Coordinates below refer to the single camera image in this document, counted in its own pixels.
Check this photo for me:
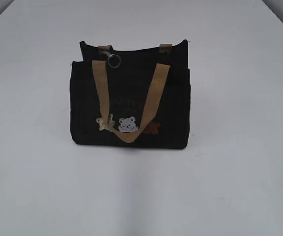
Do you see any black canvas tote bag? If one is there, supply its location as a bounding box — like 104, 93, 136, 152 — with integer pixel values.
70, 40, 191, 149

